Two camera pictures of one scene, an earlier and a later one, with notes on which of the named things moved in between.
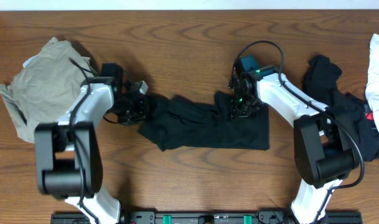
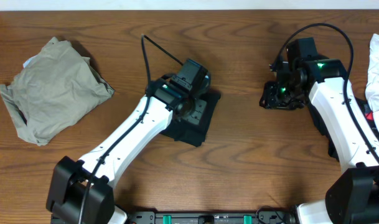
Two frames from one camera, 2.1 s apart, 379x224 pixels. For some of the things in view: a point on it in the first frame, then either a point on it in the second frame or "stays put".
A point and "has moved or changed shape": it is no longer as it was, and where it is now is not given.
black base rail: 208,216 stays put
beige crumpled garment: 42,90 stays put
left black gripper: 134,106 to 195,117
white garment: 376,93 stays put
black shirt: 178,121 has moved or changed shape
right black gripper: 235,113 to 271,99
